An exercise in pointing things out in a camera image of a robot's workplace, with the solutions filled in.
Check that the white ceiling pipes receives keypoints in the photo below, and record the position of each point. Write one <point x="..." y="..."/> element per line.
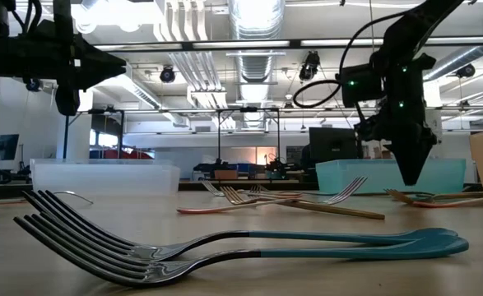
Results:
<point x="191" y="61"/>

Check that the black ceiling camera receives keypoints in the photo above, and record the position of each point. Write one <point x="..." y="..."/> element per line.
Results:
<point x="309" y="67"/>
<point x="33" y="85"/>
<point x="465" y="70"/>
<point x="167" y="74"/>

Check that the teal plastic bin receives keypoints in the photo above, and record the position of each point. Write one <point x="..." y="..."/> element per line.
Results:
<point x="348" y="177"/>

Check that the black computer monitor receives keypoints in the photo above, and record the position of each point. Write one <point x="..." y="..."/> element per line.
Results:
<point x="331" y="144"/>

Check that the gold fork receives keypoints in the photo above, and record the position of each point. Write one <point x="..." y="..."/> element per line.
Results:
<point x="397" y="196"/>
<point x="340" y="210"/>

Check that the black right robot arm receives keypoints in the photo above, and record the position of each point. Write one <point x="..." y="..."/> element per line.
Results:
<point x="418" y="24"/>

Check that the small tilted monitor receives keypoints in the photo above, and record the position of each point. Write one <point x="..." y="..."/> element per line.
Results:
<point x="2" y="146"/>

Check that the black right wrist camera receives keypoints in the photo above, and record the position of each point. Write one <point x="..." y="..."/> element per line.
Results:
<point x="360" y="86"/>

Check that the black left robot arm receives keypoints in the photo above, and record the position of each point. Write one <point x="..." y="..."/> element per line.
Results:
<point x="2" y="57"/>

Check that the black background frame rig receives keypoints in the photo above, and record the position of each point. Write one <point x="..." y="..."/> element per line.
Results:
<point x="219" y="135"/>
<point x="65" y="140"/>

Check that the clear plastic bin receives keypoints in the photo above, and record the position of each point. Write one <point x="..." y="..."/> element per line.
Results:
<point x="101" y="178"/>

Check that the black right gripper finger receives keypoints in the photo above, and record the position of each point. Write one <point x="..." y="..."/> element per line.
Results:
<point x="400" y="156"/>
<point x="420" y="156"/>

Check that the silver round ventilation duct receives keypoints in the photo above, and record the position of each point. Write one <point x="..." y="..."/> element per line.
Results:
<point x="257" y="66"/>

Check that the black background robot arm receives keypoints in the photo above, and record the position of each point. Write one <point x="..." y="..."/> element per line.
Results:
<point x="208" y="165"/>
<point x="276" y="164"/>

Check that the overhead light bar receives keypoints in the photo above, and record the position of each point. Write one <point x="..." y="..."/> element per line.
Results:
<point x="241" y="44"/>

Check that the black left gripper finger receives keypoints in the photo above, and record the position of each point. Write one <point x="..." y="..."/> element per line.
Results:
<point x="97" y="76"/>
<point x="95" y="57"/>

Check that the small orange background bin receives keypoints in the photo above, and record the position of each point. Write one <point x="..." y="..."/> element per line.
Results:
<point x="226" y="174"/>

